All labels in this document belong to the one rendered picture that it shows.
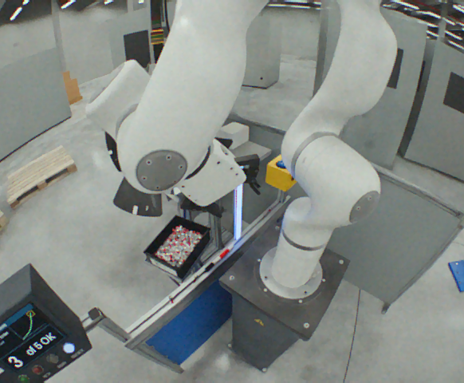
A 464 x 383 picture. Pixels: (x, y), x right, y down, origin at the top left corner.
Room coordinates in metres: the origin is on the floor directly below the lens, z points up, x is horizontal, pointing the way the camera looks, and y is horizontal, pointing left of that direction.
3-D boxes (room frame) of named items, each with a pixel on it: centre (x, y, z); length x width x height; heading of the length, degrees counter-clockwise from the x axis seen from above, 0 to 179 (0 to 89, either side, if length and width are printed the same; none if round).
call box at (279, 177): (0.76, -0.22, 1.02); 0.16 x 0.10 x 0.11; 139
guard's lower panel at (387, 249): (1.31, -0.24, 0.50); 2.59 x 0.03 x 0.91; 49
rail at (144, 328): (0.46, 0.04, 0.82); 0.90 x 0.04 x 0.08; 139
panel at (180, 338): (0.46, 0.04, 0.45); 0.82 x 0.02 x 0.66; 139
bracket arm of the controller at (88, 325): (0.06, 0.39, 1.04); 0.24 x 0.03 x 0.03; 139
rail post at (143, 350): (0.13, 0.32, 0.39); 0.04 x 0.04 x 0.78; 49
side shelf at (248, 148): (1.26, -0.03, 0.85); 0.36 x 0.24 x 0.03; 49
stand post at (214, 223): (1.11, 0.12, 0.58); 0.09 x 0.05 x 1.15; 49
